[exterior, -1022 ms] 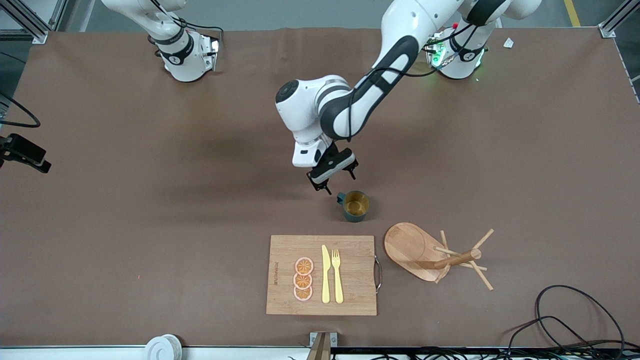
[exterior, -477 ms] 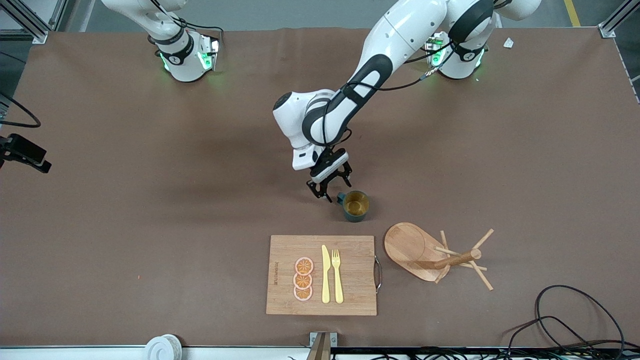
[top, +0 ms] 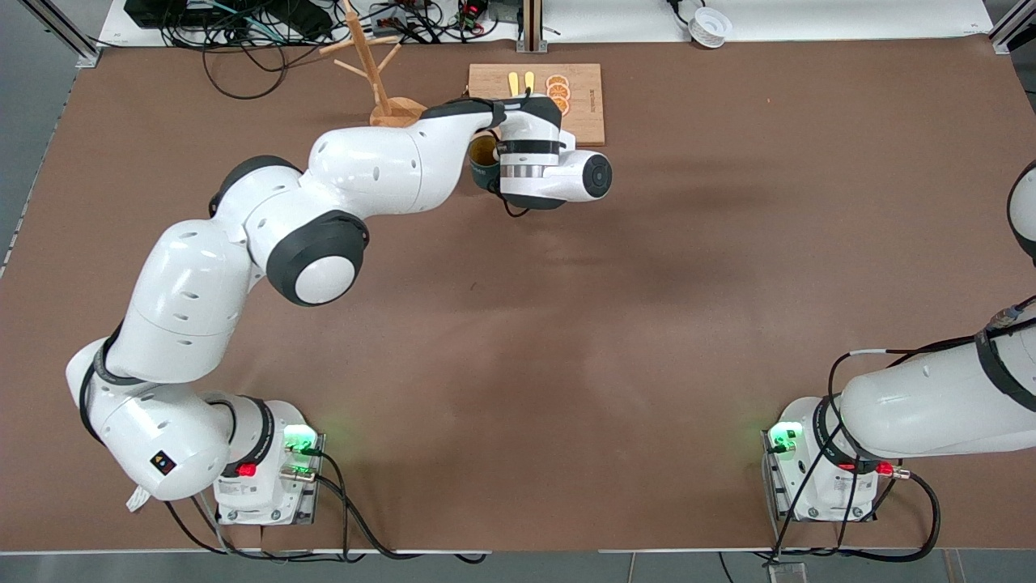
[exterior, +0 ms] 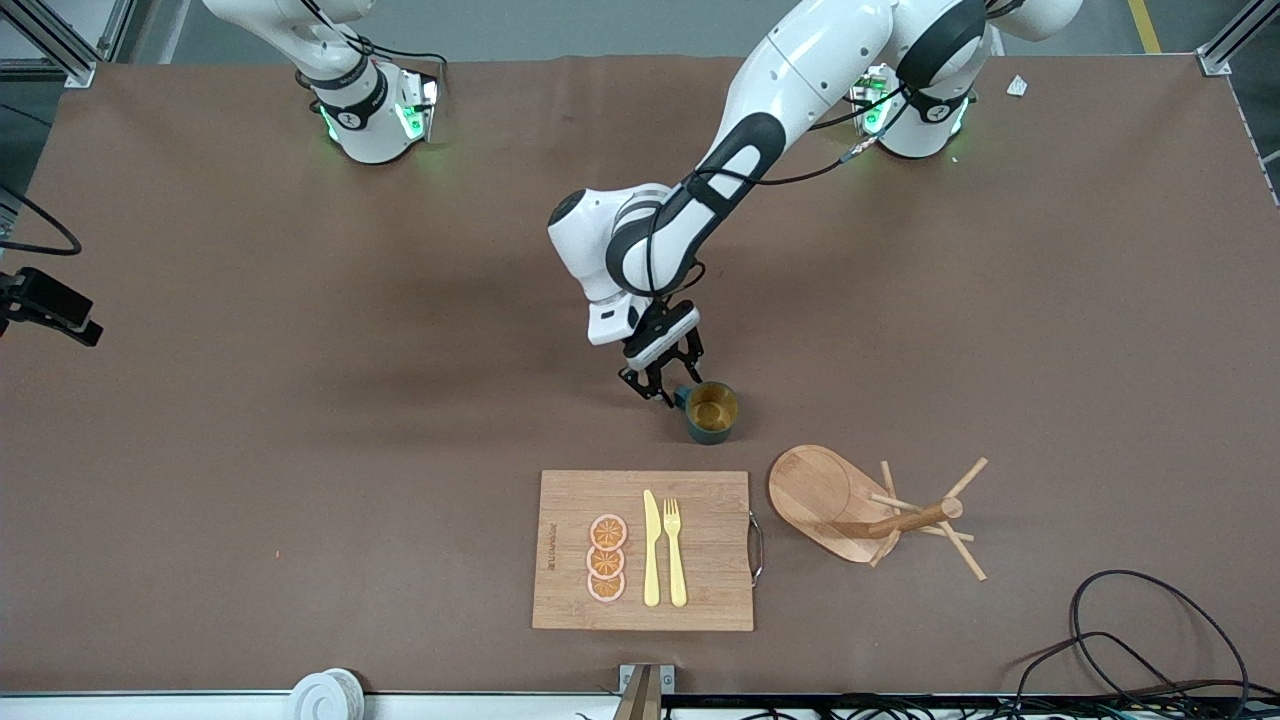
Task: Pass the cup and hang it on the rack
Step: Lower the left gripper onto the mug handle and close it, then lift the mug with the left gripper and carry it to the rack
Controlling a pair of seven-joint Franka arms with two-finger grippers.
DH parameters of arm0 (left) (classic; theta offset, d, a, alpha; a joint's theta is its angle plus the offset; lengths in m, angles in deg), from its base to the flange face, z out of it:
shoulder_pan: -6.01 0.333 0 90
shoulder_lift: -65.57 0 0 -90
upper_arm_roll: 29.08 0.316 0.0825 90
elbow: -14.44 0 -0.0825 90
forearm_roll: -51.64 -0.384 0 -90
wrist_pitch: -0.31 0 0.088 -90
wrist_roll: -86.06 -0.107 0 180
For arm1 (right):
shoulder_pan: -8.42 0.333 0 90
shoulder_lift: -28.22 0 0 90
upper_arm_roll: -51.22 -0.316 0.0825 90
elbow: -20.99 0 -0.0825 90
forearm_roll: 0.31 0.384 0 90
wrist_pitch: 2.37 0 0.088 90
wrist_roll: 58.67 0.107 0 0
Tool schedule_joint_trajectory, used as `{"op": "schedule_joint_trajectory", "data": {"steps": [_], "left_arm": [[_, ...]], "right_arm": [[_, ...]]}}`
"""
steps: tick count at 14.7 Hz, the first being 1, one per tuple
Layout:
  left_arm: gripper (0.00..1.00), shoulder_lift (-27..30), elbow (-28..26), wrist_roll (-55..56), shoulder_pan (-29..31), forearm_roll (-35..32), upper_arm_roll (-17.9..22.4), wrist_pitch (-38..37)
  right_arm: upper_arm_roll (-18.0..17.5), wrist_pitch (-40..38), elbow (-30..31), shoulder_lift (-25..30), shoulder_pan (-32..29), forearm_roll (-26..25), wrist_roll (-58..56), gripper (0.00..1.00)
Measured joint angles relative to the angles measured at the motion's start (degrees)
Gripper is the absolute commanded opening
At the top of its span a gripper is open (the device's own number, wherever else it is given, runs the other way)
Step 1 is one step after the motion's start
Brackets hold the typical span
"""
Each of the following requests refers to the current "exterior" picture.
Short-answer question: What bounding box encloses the dark teal cup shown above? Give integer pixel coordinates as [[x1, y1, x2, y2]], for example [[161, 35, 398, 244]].
[[675, 380, 741, 446]]

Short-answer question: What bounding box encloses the wooden mug rack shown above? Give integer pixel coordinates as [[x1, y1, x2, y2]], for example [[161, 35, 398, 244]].
[[768, 444, 989, 583]]

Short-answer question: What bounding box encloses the yellow plastic knife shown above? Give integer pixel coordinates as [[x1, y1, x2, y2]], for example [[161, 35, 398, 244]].
[[643, 489, 662, 608]]

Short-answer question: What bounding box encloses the bamboo cutting board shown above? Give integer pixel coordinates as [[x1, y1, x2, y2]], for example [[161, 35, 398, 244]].
[[532, 470, 764, 632]]

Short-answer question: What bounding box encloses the yellow plastic fork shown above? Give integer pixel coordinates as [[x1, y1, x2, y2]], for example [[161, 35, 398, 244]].
[[663, 498, 689, 608]]

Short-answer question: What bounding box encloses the brown table cover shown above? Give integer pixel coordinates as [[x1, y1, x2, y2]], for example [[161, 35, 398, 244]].
[[0, 55, 1280, 696]]

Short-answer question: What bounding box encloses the white tape roll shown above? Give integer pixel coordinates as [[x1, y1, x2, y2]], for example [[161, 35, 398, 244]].
[[290, 668, 366, 720]]

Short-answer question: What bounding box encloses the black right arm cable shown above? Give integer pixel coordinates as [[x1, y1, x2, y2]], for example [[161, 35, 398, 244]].
[[0, 185, 81, 256]]

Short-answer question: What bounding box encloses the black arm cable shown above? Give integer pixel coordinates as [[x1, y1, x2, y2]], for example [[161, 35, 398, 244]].
[[0, 185, 81, 256], [645, 85, 911, 301]]

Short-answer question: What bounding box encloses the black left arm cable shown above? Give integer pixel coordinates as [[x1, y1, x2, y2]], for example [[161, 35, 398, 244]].
[[645, 85, 911, 301]]

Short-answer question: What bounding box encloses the aluminium frame profile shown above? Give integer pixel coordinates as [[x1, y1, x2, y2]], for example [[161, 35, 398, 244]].
[[1195, 0, 1280, 76], [20, 0, 136, 89]]

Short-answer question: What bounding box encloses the metal table bracket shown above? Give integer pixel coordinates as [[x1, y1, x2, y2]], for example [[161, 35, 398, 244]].
[[618, 663, 676, 720]]

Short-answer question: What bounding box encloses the black base cable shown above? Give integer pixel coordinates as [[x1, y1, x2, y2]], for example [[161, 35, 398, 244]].
[[340, 30, 448, 86]]

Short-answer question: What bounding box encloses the looped black cable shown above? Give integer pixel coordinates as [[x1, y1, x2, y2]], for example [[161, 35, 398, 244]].
[[1010, 570, 1251, 720]]

